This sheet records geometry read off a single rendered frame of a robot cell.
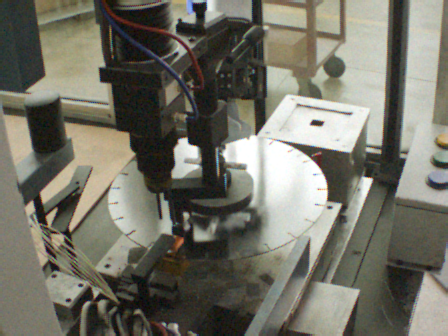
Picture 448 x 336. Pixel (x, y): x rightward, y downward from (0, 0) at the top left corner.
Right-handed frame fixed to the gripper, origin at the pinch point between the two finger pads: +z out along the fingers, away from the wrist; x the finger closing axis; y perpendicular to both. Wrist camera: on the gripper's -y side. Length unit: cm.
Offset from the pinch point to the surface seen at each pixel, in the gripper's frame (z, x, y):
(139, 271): 14.7, -23.2, 2.3
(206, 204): 7.2, -6.0, 2.2
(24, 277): 5, -74, 32
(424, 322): 53, 116, 15
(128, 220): 9.7, -12.1, -7.2
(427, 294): 46, 127, 13
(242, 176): 3.3, 1.3, 4.2
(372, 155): -0.4, 47.1, 12.4
